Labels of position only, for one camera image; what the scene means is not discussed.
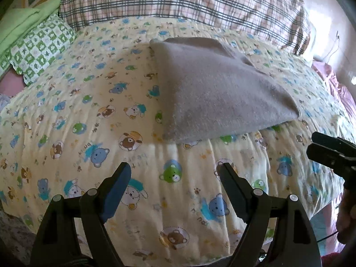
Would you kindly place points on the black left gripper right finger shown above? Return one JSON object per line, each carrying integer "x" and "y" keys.
{"x": 278, "y": 232}

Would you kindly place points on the pink crumpled blanket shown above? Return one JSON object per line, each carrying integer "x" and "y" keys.
{"x": 339, "y": 91}

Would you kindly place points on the floral white sheet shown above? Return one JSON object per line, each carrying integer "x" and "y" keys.
{"x": 17, "y": 237}

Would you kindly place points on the green checked pillow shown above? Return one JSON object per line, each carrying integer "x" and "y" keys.
{"x": 31, "y": 55}

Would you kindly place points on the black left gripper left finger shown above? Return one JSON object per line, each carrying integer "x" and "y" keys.
{"x": 72, "y": 231}

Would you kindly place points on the yellow bear print quilt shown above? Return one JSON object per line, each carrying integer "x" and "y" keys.
{"x": 100, "y": 104}

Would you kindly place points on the plaid pink grey pillow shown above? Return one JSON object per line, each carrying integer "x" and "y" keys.
{"x": 284, "y": 23}

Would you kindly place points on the light green pillow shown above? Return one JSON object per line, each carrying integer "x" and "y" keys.
{"x": 18, "y": 21}

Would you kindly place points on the beige knit sweater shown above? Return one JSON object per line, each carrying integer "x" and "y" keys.
{"x": 208, "y": 90}

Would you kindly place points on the right hand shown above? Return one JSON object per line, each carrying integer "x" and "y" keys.
{"x": 346, "y": 217}

